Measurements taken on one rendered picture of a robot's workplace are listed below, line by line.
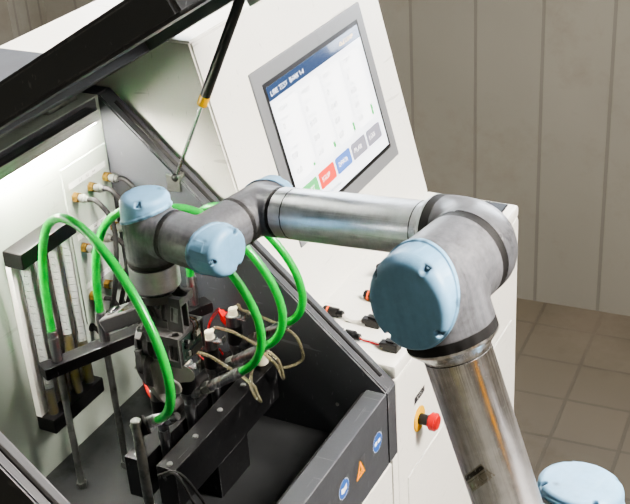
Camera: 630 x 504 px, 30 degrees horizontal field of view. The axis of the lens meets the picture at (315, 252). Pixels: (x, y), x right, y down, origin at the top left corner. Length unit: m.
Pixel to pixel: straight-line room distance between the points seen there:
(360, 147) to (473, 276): 1.13
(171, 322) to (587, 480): 0.63
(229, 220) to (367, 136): 0.90
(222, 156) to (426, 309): 0.81
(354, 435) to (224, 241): 0.54
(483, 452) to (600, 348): 2.55
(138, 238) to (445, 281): 0.52
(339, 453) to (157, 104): 0.69
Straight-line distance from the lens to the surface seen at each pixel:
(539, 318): 4.13
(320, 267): 2.32
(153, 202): 1.67
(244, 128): 2.13
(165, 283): 1.73
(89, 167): 2.13
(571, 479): 1.65
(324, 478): 1.94
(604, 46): 3.80
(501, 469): 1.47
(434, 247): 1.37
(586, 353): 3.96
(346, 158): 2.42
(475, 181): 4.08
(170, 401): 1.68
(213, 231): 1.62
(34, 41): 2.41
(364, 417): 2.06
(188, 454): 1.96
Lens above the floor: 2.17
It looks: 28 degrees down
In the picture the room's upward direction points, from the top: 4 degrees counter-clockwise
